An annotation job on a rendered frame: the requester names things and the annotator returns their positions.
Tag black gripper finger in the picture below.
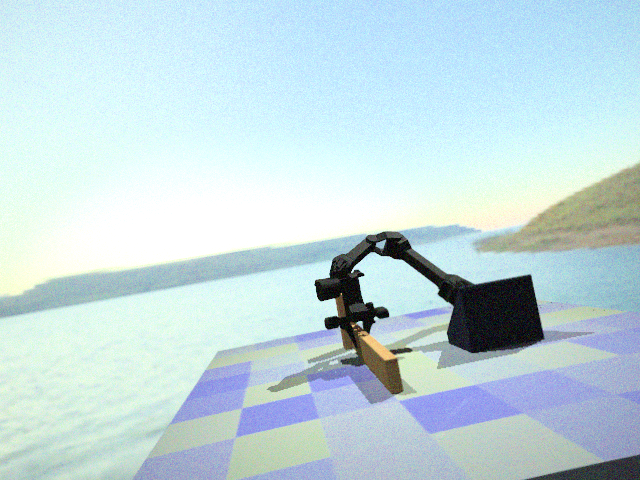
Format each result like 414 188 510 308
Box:
362 320 376 333
340 325 357 348

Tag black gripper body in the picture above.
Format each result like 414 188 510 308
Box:
324 293 389 330

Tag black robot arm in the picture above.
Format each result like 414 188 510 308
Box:
314 231 474 323

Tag wooden post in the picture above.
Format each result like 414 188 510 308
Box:
335 293 357 350

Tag long wooden board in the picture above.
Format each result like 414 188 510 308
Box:
351 324 404 394

